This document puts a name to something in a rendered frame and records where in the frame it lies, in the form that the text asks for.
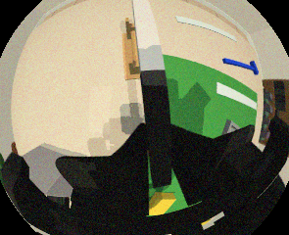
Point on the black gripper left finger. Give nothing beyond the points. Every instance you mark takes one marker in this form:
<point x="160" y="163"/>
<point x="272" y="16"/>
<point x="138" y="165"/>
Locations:
<point x="127" y="168"/>

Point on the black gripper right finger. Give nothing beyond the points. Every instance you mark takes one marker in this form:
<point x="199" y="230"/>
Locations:
<point x="195" y="158"/>

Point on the white flat bar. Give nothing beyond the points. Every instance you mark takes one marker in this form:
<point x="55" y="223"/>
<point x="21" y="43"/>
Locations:
<point x="208" y="26"/>
<point x="227" y="92"/>

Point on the green putting mat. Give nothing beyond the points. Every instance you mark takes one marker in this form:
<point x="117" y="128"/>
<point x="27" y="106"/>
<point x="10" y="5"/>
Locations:
<point x="195" y="105"/>

